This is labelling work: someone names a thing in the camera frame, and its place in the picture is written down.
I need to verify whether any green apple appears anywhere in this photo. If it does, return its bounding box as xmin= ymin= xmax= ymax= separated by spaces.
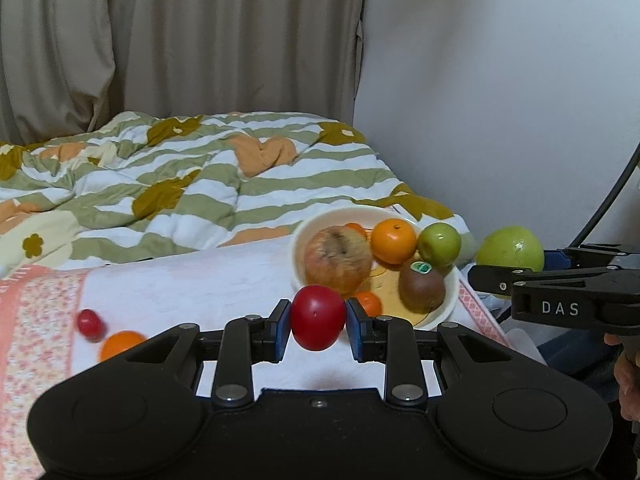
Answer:
xmin=475 ymin=226 xmax=545 ymax=301
xmin=417 ymin=222 xmax=462 ymax=267

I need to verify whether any black cable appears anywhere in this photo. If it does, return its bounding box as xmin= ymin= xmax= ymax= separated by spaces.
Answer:
xmin=575 ymin=142 xmax=640 ymax=251

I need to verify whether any striped floral blanket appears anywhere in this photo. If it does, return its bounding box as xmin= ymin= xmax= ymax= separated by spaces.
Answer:
xmin=0 ymin=110 xmax=476 ymax=281

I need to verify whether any large orange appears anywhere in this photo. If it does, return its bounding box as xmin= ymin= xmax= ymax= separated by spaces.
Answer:
xmin=99 ymin=330 xmax=148 ymax=363

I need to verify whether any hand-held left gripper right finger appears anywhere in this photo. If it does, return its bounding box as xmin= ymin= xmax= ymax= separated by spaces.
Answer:
xmin=346 ymin=297 xmax=516 ymax=408

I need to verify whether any cream ceramic bowl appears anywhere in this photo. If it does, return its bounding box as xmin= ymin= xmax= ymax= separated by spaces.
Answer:
xmin=291 ymin=208 xmax=460 ymax=332

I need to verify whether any beige curtain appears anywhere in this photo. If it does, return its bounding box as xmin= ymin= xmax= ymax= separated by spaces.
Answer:
xmin=0 ymin=0 xmax=371 ymax=146

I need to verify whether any brown kiwi with sticker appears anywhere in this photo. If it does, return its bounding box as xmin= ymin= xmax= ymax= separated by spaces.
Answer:
xmin=398 ymin=260 xmax=446 ymax=312

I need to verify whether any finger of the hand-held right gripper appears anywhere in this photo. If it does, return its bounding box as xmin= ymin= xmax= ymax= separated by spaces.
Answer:
xmin=467 ymin=264 xmax=621 ymax=302
xmin=542 ymin=244 xmax=640 ymax=272

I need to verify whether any medium orange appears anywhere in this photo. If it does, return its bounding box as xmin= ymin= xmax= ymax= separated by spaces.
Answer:
xmin=370 ymin=218 xmax=418 ymax=266

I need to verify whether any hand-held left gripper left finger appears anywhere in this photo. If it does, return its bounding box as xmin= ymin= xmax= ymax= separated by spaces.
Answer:
xmin=122 ymin=299 xmax=293 ymax=408

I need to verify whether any yellowish brown apple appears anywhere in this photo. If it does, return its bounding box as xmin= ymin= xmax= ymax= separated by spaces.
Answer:
xmin=304 ymin=225 xmax=373 ymax=297

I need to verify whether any dark cloth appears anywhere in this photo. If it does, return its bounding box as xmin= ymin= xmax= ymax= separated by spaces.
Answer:
xmin=537 ymin=332 xmax=623 ymax=403

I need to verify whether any red tomato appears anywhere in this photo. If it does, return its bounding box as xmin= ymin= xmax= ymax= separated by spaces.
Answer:
xmin=76 ymin=309 xmax=106 ymax=341
xmin=290 ymin=285 xmax=348 ymax=352

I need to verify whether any pink floral towel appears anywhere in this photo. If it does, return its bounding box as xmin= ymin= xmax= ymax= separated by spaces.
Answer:
xmin=0 ymin=234 xmax=511 ymax=480

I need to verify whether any person's right hand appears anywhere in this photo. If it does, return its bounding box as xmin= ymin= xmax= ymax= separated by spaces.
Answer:
xmin=604 ymin=332 xmax=640 ymax=421

